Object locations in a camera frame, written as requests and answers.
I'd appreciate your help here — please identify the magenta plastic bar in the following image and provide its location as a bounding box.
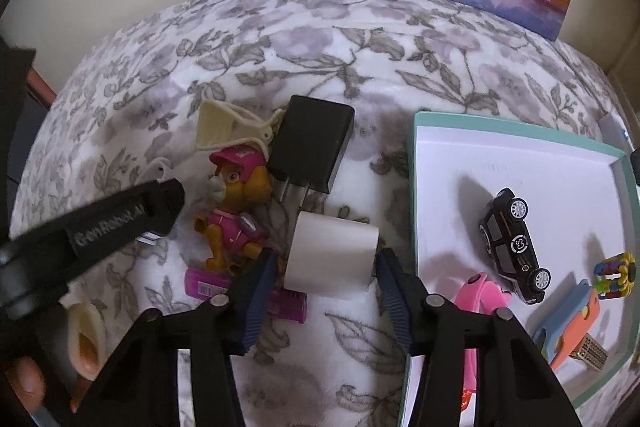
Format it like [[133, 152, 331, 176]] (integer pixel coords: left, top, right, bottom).
[[184, 268, 307, 324]]

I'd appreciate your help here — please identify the reddish wooden board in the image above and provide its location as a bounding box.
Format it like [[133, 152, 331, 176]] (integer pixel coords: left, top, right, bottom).
[[27, 69, 57, 105]]

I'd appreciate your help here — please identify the colourful sunflower toy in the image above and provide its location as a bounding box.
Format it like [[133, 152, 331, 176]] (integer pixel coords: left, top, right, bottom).
[[593, 252, 638, 300]]

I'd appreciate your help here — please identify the black toy car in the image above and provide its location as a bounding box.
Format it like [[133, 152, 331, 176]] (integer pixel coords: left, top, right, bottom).
[[479, 188, 552, 305]]

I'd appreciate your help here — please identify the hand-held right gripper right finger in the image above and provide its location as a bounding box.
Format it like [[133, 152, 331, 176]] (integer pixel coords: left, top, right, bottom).
[[375, 248, 583, 427]]

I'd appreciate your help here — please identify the black charger plug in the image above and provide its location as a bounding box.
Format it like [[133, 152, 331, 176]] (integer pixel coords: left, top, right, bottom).
[[267, 95, 356, 212]]

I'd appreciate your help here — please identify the pink wristband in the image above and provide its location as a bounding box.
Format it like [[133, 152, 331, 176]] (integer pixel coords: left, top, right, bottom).
[[452, 272, 511, 427]]

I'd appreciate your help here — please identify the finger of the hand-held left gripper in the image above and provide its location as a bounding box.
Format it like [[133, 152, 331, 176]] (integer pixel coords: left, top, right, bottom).
[[150, 179, 186, 238]]

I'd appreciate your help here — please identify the white device with blue light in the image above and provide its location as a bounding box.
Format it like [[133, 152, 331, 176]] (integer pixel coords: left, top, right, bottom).
[[597, 112, 633, 142]]

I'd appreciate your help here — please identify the person's left hand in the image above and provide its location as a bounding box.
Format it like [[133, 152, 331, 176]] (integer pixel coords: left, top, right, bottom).
[[5, 302, 108, 415]]

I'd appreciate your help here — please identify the gold black patterned box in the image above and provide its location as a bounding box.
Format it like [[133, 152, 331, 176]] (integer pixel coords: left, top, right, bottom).
[[570, 332, 610, 372]]

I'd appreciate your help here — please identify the orange and blue foam toy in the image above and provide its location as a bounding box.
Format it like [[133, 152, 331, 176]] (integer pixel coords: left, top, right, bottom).
[[532, 278, 601, 370]]

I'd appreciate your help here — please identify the pink dog toy figure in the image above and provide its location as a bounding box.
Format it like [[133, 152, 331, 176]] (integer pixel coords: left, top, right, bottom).
[[192, 146, 276, 278]]

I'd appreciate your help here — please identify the white charger plug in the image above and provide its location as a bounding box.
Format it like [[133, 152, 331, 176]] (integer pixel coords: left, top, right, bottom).
[[284, 212, 381, 298]]

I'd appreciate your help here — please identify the cream hair clip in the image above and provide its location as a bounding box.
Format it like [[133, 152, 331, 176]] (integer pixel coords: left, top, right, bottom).
[[196, 101, 278, 152]]

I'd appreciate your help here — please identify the dark cabinet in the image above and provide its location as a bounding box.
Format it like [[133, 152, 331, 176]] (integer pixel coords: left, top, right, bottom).
[[0, 37, 38, 188]]

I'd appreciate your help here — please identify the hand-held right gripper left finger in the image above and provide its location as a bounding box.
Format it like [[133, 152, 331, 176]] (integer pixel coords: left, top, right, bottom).
[[75, 249, 281, 427]]

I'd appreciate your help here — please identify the white smartwatch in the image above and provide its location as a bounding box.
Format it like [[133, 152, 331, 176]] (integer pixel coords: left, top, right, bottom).
[[137, 157, 173, 245]]

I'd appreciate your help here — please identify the teal shallow tray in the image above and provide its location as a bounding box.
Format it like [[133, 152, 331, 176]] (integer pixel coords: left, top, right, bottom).
[[397, 111, 640, 427]]

